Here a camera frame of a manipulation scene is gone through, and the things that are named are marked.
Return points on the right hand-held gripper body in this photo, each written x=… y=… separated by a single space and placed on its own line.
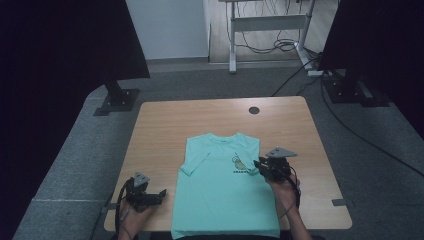
x=278 y=168

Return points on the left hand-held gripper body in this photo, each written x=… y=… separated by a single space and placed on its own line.
x=137 y=196

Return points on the mint green t-shirt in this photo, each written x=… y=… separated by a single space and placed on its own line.
x=223 y=196

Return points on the person's left hand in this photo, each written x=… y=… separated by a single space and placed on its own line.
x=135 y=218

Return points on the person's right hand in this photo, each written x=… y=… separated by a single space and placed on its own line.
x=285 y=195

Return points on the grey tape piece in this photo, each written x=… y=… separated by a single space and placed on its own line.
x=108 y=208
x=339 y=202

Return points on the black stand base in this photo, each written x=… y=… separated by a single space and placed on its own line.
x=118 y=98
x=346 y=90

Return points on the white power strip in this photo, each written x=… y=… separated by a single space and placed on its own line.
x=315 y=73

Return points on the white desk frame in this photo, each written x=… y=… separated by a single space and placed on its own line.
x=266 y=23

